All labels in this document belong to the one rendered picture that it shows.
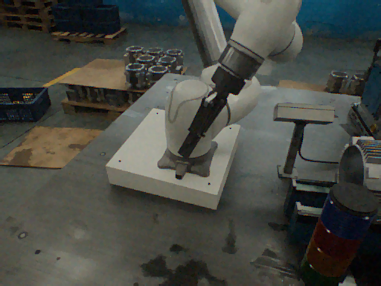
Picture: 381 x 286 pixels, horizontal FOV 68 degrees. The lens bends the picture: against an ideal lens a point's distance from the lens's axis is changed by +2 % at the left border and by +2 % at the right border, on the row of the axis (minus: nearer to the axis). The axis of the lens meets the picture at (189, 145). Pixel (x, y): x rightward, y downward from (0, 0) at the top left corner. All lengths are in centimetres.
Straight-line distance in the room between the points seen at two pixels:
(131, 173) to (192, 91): 34
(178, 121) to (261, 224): 40
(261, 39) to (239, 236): 54
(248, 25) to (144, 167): 57
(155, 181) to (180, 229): 18
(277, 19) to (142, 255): 66
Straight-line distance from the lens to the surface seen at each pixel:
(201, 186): 90
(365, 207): 43
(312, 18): 637
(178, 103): 82
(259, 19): 63
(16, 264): 93
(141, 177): 95
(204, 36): 98
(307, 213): 81
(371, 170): 74
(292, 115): 95
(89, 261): 86
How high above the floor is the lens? 149
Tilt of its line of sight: 35 degrees down
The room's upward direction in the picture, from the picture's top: straight up
